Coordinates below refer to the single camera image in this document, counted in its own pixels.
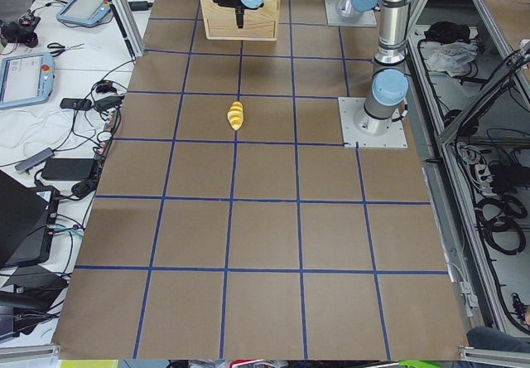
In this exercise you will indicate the black power brick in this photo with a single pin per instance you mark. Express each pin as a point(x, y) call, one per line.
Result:
point(67, 169)

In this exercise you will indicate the far teach pendant tablet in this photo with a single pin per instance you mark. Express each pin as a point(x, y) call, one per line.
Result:
point(84, 13)

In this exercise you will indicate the aluminium frame post left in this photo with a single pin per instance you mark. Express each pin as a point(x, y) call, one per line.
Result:
point(127, 25)

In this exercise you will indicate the black-handled scissors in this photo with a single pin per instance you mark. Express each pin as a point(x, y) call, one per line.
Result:
point(56, 49)

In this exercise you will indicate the black laptop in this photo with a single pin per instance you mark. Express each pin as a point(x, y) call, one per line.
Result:
point(27, 214)

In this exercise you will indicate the white crumpled cloth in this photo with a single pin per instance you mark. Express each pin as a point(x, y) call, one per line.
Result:
point(454, 58)

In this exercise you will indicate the near teach pendant tablet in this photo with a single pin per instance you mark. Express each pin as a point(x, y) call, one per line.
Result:
point(26, 79)

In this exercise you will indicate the small black electronics gadget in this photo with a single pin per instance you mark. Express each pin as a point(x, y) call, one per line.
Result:
point(21, 31)

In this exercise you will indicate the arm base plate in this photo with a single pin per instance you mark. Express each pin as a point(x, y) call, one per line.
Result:
point(362, 131)

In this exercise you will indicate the wooden two-drawer cabinet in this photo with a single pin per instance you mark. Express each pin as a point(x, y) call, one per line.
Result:
point(226, 20)

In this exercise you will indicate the grey usb hub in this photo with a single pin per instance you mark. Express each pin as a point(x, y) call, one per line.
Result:
point(34, 160)

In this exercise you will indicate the silver rear robot arm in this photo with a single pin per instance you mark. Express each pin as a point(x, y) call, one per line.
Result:
point(354, 8)

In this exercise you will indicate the yellow toy croissant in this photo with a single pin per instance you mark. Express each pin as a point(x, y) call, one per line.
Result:
point(235, 115)

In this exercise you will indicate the teach pendant tablet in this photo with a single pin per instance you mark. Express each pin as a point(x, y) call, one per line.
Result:
point(84, 13)
point(26, 79)

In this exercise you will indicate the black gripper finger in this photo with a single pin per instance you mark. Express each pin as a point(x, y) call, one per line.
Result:
point(239, 13)

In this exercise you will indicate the rear arm base plate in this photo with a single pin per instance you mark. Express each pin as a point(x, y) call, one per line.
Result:
point(333, 18)

